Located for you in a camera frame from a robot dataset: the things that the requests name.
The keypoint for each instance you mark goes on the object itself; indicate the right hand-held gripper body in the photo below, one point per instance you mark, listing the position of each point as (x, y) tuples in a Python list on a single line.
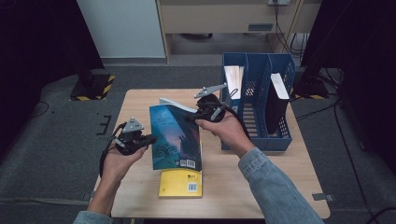
[(211, 107)]

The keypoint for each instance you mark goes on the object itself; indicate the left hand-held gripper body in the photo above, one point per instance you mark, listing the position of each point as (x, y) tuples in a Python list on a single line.
[(130, 141)]

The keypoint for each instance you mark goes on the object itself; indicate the dark teal illustrated book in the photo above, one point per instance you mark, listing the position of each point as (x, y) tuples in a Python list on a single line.
[(176, 140)]

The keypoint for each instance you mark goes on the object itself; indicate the bright blue book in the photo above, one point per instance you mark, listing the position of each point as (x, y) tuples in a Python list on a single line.
[(234, 81)]

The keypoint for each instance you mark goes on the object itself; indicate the yellow book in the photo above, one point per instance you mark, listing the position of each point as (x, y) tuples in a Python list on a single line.
[(177, 183)]

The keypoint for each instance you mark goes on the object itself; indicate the blue plastic file rack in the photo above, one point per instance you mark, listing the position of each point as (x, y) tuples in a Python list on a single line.
[(258, 143)]

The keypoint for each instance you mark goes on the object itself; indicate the black book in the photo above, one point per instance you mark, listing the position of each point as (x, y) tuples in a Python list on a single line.
[(275, 112)]

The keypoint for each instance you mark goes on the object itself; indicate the person's left hand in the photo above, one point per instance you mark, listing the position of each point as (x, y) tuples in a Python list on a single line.
[(116, 166)]

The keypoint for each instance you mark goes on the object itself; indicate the person's right hand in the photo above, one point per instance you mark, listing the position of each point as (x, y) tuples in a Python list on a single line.
[(229, 132)]

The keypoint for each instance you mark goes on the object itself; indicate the black stand base striped edge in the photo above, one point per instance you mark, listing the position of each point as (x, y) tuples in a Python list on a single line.
[(93, 88), (311, 88)]

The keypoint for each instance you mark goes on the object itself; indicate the grey tape strip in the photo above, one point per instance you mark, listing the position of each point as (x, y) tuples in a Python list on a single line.
[(87, 197), (322, 196)]

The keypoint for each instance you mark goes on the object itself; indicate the grey desk label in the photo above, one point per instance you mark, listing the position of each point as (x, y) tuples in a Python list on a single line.
[(260, 27)]

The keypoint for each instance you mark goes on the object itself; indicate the white cabinet panel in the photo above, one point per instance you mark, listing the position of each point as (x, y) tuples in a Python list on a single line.
[(124, 28)]

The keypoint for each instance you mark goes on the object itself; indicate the white power strip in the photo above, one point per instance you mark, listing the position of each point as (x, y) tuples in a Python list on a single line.
[(279, 2)]

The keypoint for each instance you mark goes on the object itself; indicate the black curtain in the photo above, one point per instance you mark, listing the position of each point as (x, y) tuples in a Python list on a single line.
[(37, 46), (364, 46)]

